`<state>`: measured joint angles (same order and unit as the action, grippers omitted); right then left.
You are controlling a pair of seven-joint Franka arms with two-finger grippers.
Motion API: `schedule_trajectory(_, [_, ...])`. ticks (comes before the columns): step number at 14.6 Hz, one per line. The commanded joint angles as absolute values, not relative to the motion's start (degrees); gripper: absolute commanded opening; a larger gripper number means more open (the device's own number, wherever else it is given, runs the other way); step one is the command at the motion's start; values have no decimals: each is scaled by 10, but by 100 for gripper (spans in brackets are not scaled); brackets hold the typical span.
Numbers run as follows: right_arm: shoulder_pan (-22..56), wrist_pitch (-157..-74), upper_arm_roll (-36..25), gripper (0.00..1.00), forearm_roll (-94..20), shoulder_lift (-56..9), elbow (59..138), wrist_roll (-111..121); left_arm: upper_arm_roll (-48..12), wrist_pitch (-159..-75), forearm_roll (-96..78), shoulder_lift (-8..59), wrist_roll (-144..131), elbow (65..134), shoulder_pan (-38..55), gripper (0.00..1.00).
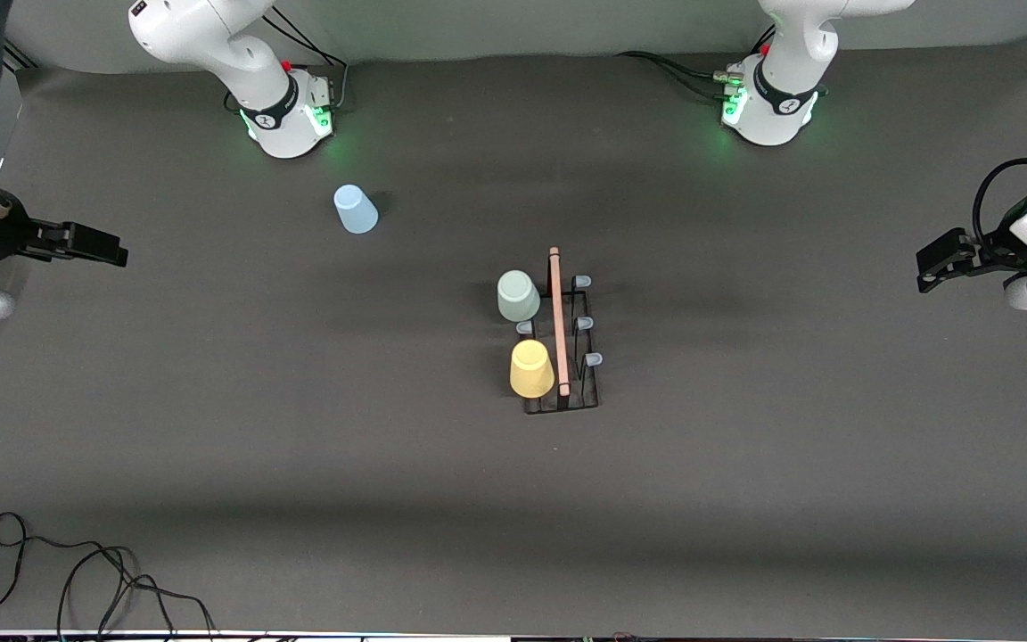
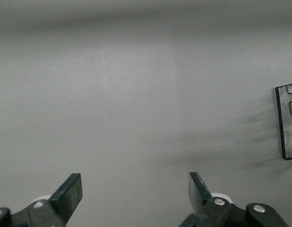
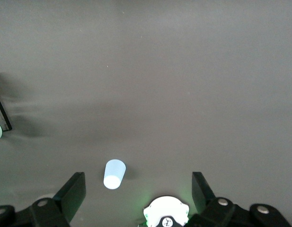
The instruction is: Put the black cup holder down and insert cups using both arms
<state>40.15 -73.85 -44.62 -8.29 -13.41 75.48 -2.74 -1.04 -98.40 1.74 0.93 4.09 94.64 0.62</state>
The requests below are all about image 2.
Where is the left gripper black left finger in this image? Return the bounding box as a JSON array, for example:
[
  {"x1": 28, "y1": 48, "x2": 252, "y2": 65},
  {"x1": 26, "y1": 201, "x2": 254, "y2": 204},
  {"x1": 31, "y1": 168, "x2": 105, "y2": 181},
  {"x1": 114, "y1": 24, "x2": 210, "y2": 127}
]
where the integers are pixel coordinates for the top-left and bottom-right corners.
[{"x1": 0, "y1": 173, "x2": 83, "y2": 227}]

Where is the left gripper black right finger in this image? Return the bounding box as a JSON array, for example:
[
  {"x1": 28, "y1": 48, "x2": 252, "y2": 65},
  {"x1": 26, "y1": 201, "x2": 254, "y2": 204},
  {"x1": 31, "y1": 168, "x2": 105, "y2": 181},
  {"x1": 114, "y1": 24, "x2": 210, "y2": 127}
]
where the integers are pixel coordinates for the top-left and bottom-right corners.
[{"x1": 177, "y1": 172, "x2": 289, "y2": 227}]

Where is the black wire cup holder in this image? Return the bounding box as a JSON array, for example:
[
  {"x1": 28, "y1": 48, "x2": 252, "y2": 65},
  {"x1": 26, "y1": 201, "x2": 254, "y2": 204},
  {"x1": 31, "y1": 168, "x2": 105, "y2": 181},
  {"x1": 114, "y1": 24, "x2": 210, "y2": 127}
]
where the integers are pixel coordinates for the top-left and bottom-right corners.
[{"x1": 275, "y1": 82, "x2": 292, "y2": 161}]

